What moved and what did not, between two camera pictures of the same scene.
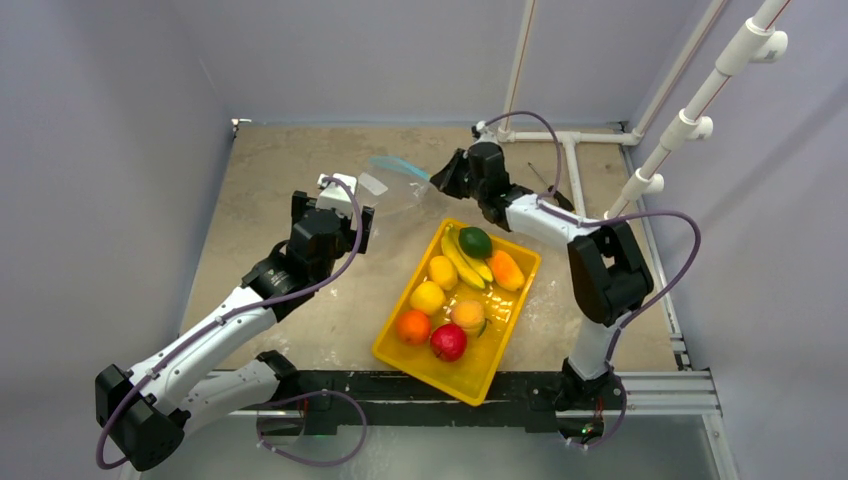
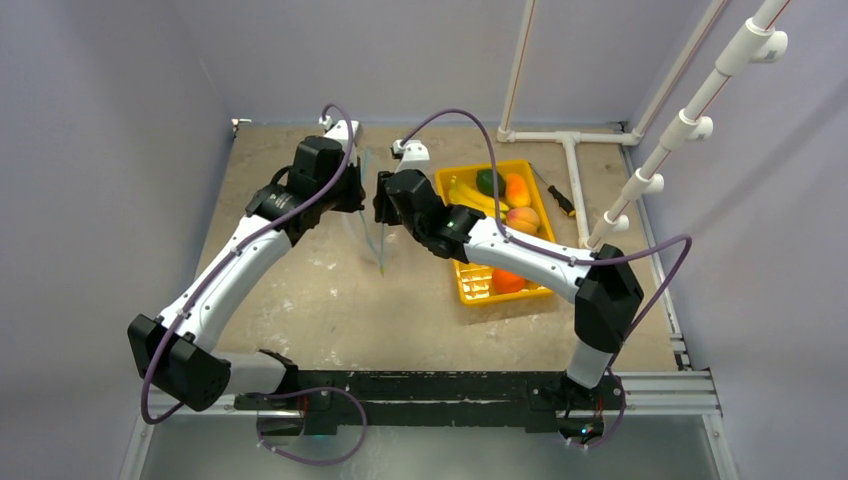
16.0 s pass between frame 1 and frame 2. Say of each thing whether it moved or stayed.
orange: moved
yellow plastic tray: moved
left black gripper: moved
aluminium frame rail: stayed
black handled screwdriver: stayed
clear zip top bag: moved
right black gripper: moved
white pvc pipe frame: stayed
